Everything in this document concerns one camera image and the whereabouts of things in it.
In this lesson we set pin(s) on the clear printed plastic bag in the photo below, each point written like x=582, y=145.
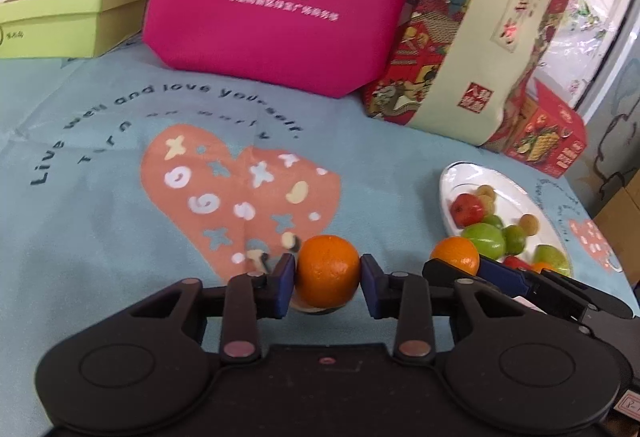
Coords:
x=585, y=17

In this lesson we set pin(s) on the red cracker box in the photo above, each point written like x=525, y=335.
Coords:
x=545, y=142

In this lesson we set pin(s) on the red patterned gift box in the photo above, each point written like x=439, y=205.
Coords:
x=480, y=42

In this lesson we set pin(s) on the longan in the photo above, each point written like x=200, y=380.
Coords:
x=529, y=223
x=490, y=205
x=484, y=191

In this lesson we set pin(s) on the green tangerine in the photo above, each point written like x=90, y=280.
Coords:
x=494, y=221
x=515, y=239

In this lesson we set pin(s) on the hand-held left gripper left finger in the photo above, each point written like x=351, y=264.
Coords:
x=283, y=284

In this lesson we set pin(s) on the brown cardboard box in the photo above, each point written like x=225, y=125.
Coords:
x=620, y=217

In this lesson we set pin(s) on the white plate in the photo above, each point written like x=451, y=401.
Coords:
x=457, y=179

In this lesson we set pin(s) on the green jujube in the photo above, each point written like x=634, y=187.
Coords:
x=550, y=257
x=482, y=241

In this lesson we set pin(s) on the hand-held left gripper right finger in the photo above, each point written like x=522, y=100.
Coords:
x=372, y=287

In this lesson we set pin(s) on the light green box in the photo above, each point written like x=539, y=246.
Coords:
x=65, y=24

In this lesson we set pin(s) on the pink tote bag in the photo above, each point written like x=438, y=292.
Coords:
x=280, y=17

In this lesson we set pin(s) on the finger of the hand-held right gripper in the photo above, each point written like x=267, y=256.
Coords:
x=502, y=274
x=445, y=269

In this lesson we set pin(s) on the red wax apple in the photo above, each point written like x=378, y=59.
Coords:
x=515, y=262
x=467, y=209

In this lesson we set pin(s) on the blue printed tablecloth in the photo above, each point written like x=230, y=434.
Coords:
x=100, y=227

